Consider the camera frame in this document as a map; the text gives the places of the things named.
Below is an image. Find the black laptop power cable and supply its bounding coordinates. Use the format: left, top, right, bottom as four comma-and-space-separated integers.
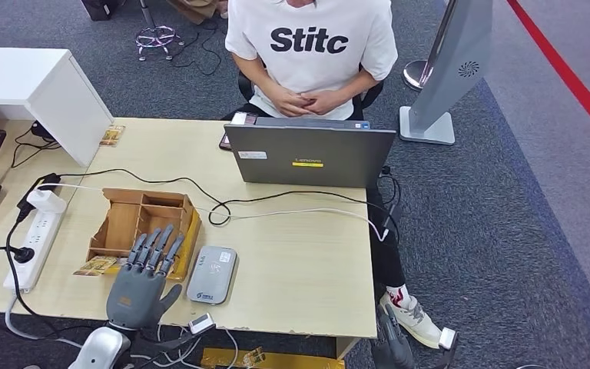
45, 167, 404, 247

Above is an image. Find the person's left hand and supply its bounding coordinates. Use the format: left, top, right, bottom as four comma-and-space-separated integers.
303, 89, 349, 117

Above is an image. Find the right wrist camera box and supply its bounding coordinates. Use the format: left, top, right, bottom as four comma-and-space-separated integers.
436, 327, 459, 352

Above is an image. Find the chrome stool base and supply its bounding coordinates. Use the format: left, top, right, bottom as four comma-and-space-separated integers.
134, 0, 184, 62

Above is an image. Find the yellow taped board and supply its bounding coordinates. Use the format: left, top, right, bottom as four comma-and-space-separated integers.
200, 347, 346, 369

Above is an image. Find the person's right hand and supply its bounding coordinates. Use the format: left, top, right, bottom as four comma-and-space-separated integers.
269, 87, 317, 118

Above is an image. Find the thin white cable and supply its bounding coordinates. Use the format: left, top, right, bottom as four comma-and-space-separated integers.
154, 324, 240, 369

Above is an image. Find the dark smartphone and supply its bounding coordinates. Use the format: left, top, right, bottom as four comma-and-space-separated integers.
218, 111, 260, 152

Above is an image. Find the wooden organizer box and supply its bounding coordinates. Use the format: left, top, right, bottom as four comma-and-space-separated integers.
85, 187, 204, 283

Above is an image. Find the chrome stanchion post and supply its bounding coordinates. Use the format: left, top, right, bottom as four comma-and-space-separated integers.
401, 0, 460, 95

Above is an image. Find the white cabinet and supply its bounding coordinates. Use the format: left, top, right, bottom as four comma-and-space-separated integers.
0, 46, 114, 168

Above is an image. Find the black floor cable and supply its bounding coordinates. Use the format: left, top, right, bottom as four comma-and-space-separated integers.
169, 17, 225, 78

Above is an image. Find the thick black power cord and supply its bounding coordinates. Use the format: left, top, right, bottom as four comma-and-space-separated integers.
3, 211, 111, 341

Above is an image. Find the white USB charger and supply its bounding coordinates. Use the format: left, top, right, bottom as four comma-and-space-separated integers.
26, 188, 68, 215

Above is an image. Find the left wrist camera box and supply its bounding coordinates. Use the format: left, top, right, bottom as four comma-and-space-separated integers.
187, 311, 217, 337

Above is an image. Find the white sneaker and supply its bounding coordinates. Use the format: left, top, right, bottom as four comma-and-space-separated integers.
378, 291, 445, 351

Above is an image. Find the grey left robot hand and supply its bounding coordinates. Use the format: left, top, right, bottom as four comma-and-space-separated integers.
105, 224, 187, 333

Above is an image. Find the white power strip cord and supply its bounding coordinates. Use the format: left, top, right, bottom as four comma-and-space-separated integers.
3, 292, 85, 353

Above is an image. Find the grey standing sign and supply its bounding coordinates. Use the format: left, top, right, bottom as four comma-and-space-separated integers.
399, 0, 495, 148

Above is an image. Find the black plug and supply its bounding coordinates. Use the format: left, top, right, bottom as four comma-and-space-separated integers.
12, 245, 36, 265

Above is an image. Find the brown cardboard carton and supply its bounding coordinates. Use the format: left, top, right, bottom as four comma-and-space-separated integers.
164, 0, 230, 26

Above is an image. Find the white USB cable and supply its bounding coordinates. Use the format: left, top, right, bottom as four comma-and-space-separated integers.
37, 181, 391, 244

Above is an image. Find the black tangled cable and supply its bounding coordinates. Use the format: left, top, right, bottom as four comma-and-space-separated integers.
9, 120, 64, 170

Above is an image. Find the black box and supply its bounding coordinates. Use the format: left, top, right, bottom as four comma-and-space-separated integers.
79, 0, 124, 22

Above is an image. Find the person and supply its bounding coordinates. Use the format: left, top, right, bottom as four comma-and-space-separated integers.
222, 0, 409, 309

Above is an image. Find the grey Lenovo laptop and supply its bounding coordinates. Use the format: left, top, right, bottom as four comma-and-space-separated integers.
224, 115, 398, 191

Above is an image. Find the black power adapter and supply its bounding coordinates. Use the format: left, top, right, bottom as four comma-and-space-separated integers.
16, 172, 62, 211

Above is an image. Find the white power strip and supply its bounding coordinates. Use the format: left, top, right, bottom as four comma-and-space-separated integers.
2, 200, 68, 295

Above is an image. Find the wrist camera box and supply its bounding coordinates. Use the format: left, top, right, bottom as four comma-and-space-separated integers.
187, 311, 217, 337
436, 327, 459, 352

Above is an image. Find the grey card reader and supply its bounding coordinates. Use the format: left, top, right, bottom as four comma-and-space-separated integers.
186, 245, 239, 307

